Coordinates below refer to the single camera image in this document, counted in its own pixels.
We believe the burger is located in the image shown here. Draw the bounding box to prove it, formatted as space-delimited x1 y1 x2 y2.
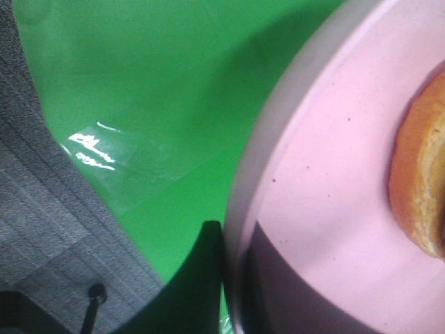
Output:
388 72 444 259

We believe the pink plate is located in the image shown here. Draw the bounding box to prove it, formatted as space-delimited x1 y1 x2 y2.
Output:
225 1 444 333

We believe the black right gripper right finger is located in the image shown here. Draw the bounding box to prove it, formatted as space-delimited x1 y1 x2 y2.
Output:
241 225 369 333

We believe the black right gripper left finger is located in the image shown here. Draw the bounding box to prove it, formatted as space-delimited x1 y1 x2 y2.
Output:
115 221 223 333

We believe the clear tape patch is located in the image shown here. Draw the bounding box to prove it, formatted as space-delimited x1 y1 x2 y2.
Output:
60 121 181 216

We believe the black stand base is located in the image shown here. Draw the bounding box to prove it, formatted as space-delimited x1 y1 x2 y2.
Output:
1 283 108 333

